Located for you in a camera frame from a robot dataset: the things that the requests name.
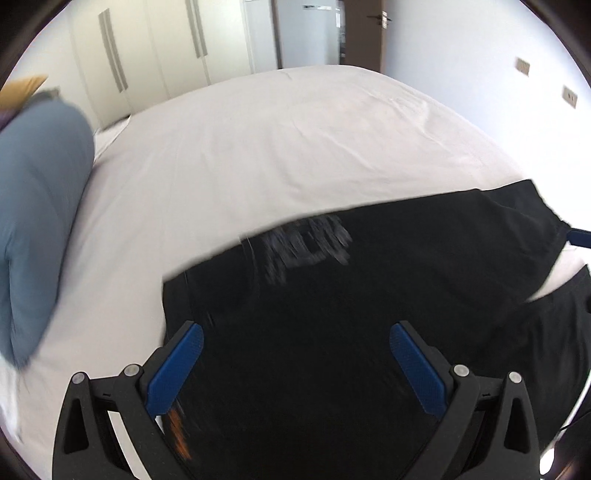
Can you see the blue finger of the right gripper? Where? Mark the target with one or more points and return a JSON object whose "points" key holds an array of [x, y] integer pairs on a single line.
{"points": [[579, 238]]}

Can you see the wall socket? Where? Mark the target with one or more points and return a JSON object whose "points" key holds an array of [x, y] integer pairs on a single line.
{"points": [[569, 97], [523, 66]]}

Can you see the wall socket far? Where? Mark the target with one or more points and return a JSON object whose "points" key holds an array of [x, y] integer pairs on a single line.
{"points": [[523, 66]]}

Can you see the cream wardrobe with handles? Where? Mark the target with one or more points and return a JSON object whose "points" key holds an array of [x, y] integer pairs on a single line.
{"points": [[116, 58]]}

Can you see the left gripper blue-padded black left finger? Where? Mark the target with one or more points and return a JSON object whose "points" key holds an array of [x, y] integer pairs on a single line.
{"points": [[86, 446]]}

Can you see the black jeans pant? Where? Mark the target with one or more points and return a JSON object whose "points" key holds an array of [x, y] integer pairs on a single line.
{"points": [[297, 379]]}

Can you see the mustard yellow pillow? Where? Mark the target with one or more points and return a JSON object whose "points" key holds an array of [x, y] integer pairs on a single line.
{"points": [[15, 93]]}

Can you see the brown wooden door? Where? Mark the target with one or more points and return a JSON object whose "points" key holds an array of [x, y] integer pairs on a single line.
{"points": [[366, 24]]}

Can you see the person's black trousers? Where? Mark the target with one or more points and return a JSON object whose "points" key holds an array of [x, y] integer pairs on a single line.
{"points": [[558, 353]]}

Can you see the white bed sheet mattress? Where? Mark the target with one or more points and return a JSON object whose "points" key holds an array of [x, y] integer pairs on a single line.
{"points": [[195, 174]]}

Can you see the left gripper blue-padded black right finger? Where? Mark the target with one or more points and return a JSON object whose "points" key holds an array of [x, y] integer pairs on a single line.
{"points": [[486, 427]]}

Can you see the wall socket near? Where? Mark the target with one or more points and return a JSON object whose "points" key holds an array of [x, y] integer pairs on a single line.
{"points": [[569, 97]]}

